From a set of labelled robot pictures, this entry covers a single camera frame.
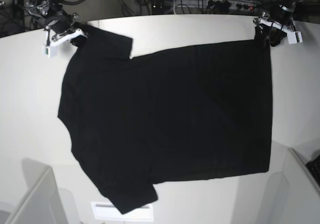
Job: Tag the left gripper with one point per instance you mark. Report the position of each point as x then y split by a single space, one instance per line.
273 26

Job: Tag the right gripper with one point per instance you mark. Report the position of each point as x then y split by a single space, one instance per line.
63 28

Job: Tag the black T-shirt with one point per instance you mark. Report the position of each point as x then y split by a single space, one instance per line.
192 113

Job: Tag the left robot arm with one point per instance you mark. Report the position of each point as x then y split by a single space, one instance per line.
288 3

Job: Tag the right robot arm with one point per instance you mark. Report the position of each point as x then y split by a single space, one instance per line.
43 9

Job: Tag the white power strip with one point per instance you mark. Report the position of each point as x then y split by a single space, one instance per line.
215 6

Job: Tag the black keyboard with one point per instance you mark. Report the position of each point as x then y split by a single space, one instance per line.
314 168

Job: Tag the grey partition panel left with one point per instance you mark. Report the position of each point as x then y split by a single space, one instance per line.
30 194

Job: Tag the grey partition panel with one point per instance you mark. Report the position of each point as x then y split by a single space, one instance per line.
292 195
30 194

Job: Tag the grey partition panel right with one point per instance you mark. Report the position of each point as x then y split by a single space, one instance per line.
292 195

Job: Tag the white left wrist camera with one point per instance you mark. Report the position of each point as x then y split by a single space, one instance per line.
294 37

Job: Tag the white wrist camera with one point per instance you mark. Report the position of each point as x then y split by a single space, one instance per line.
49 51
294 37

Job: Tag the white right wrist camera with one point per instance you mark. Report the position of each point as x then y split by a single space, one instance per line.
49 51

